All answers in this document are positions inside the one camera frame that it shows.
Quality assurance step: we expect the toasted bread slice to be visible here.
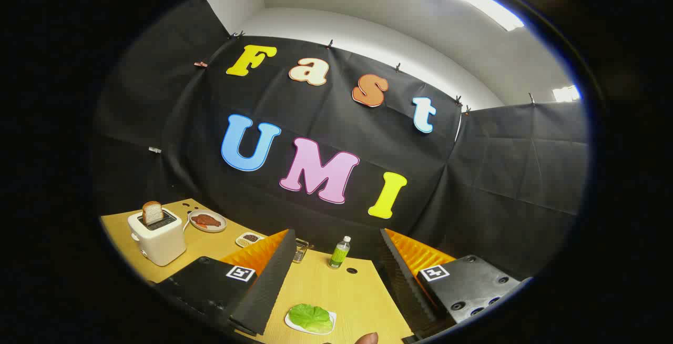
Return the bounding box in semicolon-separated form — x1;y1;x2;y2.
142;201;164;226

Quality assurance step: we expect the grey oval plate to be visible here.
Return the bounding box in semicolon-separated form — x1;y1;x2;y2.
188;209;228;234

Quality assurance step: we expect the white divided dish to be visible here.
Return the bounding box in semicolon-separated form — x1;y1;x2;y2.
235;232;265;248

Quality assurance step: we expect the red-brown meat slice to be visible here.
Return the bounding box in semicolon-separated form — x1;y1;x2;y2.
191;214;222;229

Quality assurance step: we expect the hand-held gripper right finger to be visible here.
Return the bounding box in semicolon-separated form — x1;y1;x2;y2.
380;227;533;340

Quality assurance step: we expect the black backdrop cloth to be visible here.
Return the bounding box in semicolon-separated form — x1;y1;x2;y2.
92;0;589;281

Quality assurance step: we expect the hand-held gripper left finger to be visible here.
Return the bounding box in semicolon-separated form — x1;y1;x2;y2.
152;228;298;337

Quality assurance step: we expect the small white plate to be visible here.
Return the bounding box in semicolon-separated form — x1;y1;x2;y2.
284;307;337;336

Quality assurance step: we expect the green label plastic bottle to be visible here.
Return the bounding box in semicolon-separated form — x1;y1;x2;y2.
328;236;352;270

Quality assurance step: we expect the metal wire utensil holder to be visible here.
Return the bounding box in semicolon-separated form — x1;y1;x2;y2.
292;238;311;264

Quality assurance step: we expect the green lettuce leaf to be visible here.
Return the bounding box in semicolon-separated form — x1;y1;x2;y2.
288;303;334;333

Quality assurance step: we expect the white toaster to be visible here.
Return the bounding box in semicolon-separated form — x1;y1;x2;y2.
128;208;187;267

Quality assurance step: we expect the small ceiling light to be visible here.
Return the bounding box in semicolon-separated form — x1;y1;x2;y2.
552;85;581;103

